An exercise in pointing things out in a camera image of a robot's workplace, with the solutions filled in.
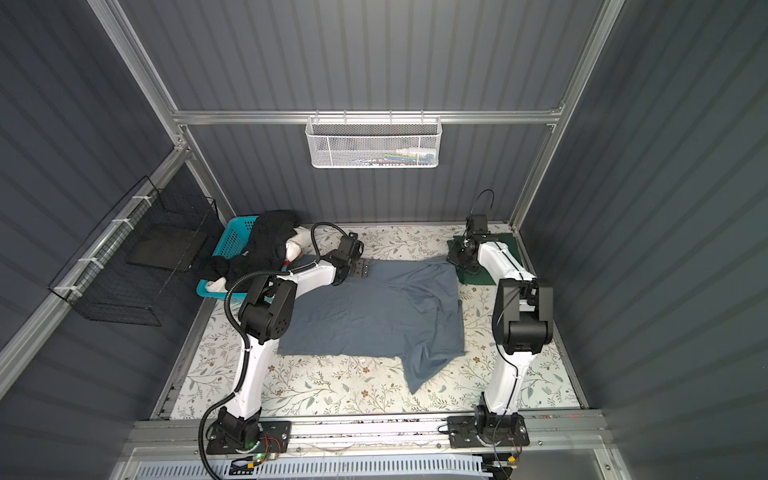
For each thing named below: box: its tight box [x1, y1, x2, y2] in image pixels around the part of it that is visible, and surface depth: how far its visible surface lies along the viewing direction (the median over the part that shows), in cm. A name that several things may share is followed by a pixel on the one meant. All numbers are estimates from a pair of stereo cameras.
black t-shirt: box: [200, 210, 300, 291], surface depth 99 cm
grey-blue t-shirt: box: [278, 257, 466, 394], surface depth 96 cm
